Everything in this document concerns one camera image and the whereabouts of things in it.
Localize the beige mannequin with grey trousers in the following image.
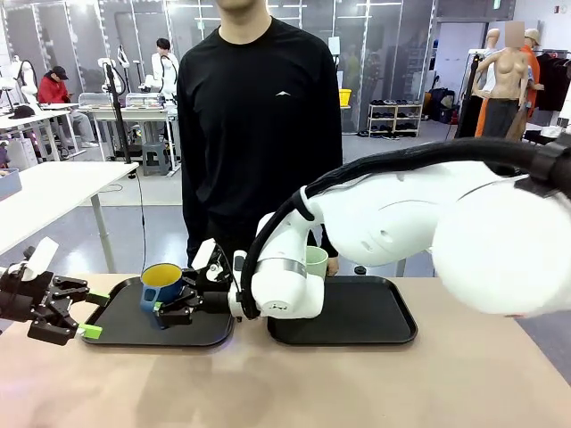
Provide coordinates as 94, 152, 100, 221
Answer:
472, 21, 532, 142

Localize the thin black hanging cable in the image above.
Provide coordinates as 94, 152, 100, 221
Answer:
128, 171, 148, 271

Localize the mannequin in orange with hat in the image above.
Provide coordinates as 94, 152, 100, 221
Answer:
519, 29, 543, 117

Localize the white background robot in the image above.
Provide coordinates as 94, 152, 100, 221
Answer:
8, 55, 40, 108
96, 44, 131, 90

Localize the black stand pole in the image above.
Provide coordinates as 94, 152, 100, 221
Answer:
101, 62, 144, 164

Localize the rack of dark clothes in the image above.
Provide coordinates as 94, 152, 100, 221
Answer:
533, 49, 571, 112

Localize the white mannequin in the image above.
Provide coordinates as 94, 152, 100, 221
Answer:
472, 29, 503, 99

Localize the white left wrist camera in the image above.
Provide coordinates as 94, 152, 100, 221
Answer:
6, 236, 60, 283

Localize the dark bag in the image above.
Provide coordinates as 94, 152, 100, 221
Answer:
427, 87, 456, 124

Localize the grey plastic stool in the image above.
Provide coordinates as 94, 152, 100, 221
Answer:
141, 142, 173, 177

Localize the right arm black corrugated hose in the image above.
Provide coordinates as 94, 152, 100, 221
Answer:
240, 136, 571, 320

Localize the black plastic serving tray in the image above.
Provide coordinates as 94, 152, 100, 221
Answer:
79, 276, 236, 348
266, 275, 418, 347

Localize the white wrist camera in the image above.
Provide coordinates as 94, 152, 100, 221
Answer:
6, 236, 60, 283
190, 238, 234, 286

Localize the seated person in red jacket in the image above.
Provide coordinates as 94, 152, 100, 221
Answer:
37, 65, 100, 149

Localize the pale green plastic cup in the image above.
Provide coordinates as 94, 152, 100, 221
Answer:
305, 245, 330, 280

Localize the white background desk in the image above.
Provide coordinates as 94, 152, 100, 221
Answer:
0, 109, 86, 160
91, 104, 179, 161

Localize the clear plastic container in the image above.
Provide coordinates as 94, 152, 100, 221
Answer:
78, 92, 111, 111
125, 92, 162, 111

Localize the person's left forearm black sleeve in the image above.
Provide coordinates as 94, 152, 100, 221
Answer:
319, 222, 343, 260

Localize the blue storage box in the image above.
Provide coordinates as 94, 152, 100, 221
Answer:
0, 167, 21, 202

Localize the white shoe rack with shoes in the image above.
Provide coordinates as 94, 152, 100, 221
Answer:
368, 98, 424, 138

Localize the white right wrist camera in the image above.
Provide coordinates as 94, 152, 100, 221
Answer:
190, 238, 234, 286

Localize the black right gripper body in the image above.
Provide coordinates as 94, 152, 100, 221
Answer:
193, 277, 235, 317

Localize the person in black sweater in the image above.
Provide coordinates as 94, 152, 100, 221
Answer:
176, 0, 343, 277

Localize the background person in white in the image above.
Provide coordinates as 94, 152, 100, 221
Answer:
150, 37, 180, 97

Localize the blue mug yellow inside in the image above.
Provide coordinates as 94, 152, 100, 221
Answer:
140, 263, 184, 330

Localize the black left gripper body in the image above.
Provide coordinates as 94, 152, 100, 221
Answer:
0, 271, 55, 323

